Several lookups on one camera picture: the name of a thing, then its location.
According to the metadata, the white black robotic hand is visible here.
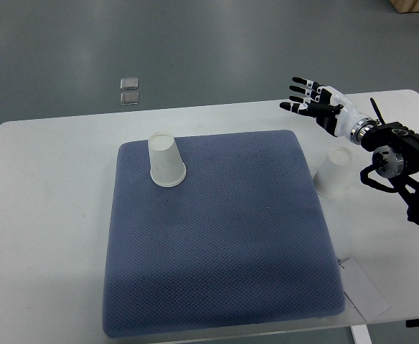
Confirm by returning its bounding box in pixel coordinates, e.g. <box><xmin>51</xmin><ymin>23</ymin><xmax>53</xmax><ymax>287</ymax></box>
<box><xmin>280</xmin><ymin>77</ymin><xmax>376</xmax><ymax>145</ymax></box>

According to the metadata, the white paper cup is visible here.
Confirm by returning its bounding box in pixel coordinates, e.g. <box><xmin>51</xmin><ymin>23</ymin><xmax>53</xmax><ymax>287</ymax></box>
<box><xmin>148</xmin><ymin>132</ymin><xmax>187</xmax><ymax>188</ymax></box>
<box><xmin>313</xmin><ymin>147</ymin><xmax>352</xmax><ymax>198</ymax></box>

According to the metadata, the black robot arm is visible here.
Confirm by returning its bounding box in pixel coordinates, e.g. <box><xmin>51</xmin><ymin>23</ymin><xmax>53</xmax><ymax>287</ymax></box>
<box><xmin>359</xmin><ymin>99</ymin><xmax>419</xmax><ymax>226</ymax></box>

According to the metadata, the wooden furniture corner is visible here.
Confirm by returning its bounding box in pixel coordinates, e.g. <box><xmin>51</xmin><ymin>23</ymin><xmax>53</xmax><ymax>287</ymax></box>
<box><xmin>390</xmin><ymin>0</ymin><xmax>419</xmax><ymax>14</ymax></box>

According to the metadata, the blue grey fabric cushion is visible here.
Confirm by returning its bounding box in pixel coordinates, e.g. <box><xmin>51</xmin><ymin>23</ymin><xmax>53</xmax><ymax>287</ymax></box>
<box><xmin>103</xmin><ymin>130</ymin><xmax>345</xmax><ymax>338</ymax></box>

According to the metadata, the white paper cup on cushion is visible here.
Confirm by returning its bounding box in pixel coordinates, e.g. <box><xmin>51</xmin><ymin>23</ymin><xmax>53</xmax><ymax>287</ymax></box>
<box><xmin>148</xmin><ymin>132</ymin><xmax>187</xmax><ymax>188</ymax></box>

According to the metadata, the white paper sheet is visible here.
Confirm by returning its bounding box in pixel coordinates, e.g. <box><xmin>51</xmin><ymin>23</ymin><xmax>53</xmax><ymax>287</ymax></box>
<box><xmin>339</xmin><ymin>258</ymin><xmax>390</xmax><ymax>322</ymax></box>

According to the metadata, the lower metal floor plate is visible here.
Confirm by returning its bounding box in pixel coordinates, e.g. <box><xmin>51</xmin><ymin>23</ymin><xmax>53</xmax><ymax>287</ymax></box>
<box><xmin>121</xmin><ymin>91</ymin><xmax>139</xmax><ymax>105</ymax></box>

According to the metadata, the metal floor plate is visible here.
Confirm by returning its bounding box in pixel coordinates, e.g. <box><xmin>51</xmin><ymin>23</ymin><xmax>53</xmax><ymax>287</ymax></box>
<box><xmin>121</xmin><ymin>91</ymin><xmax>139</xmax><ymax>105</ymax></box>
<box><xmin>120</xmin><ymin>77</ymin><xmax>138</xmax><ymax>90</ymax></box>

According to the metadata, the upper metal floor plate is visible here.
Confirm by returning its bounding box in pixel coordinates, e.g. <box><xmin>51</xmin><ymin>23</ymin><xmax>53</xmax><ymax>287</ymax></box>
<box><xmin>120</xmin><ymin>77</ymin><xmax>138</xmax><ymax>90</ymax></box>

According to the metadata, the white table leg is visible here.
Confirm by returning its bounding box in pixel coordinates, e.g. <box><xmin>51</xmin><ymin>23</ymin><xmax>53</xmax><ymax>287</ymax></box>
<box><xmin>350</xmin><ymin>325</ymin><xmax>372</xmax><ymax>344</ymax></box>

